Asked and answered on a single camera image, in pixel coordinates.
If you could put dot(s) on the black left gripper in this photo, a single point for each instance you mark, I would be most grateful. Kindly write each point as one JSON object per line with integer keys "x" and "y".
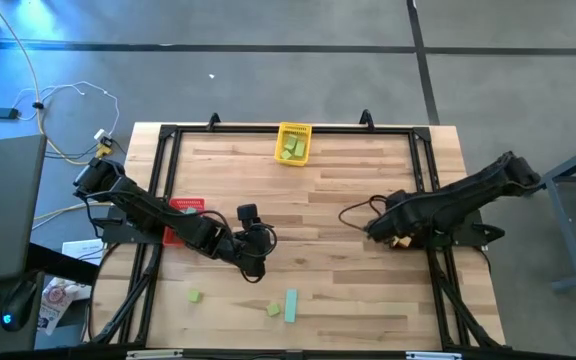
{"x": 255, "y": 247}

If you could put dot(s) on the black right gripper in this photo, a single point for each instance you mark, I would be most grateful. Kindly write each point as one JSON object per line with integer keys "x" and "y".
{"x": 393, "y": 222}

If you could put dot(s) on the orange rectangular block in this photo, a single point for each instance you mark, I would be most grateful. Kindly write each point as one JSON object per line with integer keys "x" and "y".
{"x": 402, "y": 242}

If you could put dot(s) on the green cube block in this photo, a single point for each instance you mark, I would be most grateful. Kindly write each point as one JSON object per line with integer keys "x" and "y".
{"x": 194, "y": 295}
{"x": 273, "y": 310}
{"x": 286, "y": 155}

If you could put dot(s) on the long teal block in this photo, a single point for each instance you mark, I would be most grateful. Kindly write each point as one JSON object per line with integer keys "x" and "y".
{"x": 291, "y": 305}

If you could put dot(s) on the teal cube block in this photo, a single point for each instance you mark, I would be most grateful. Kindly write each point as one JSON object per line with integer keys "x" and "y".
{"x": 191, "y": 211}

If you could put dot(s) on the green arch block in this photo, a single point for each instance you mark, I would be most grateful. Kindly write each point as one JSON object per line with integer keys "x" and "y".
{"x": 299, "y": 148}

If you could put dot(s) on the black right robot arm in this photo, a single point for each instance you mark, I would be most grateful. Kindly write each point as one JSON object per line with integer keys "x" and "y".
{"x": 458, "y": 202}

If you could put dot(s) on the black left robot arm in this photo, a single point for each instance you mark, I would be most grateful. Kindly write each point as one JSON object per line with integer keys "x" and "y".
{"x": 138, "y": 205}

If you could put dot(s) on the red plastic basket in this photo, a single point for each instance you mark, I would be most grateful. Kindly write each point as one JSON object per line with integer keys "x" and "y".
{"x": 188, "y": 203}

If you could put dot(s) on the yellow plastic basket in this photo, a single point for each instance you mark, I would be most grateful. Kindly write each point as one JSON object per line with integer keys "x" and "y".
{"x": 282, "y": 134}

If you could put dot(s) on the white paper sheet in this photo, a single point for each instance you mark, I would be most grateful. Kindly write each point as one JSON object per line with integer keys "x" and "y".
{"x": 80, "y": 248}

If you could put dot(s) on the white plug adapter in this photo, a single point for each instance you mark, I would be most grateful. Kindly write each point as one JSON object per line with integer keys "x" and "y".
{"x": 99, "y": 134}

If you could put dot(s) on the black desk crossbar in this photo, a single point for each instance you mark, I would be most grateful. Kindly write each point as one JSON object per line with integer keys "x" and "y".
{"x": 63, "y": 262}

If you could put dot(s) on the white snack bag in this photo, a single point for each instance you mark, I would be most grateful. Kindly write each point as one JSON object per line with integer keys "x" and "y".
{"x": 53, "y": 300}

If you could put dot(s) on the black computer mouse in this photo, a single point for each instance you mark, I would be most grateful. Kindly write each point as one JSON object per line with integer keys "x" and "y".
{"x": 18, "y": 305}

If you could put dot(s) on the grey laptop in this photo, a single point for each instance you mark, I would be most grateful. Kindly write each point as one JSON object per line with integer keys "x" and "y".
{"x": 3, "y": 210}

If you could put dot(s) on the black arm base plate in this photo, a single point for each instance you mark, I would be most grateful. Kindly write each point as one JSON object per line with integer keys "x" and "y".
{"x": 468, "y": 235}
{"x": 118, "y": 235}

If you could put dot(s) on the black metal table frame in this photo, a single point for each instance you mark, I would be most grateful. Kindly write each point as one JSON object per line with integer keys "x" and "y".
{"x": 393, "y": 130}

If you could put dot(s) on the white frame bracket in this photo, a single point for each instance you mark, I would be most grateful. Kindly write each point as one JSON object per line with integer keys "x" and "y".
{"x": 154, "y": 354}
{"x": 434, "y": 355}

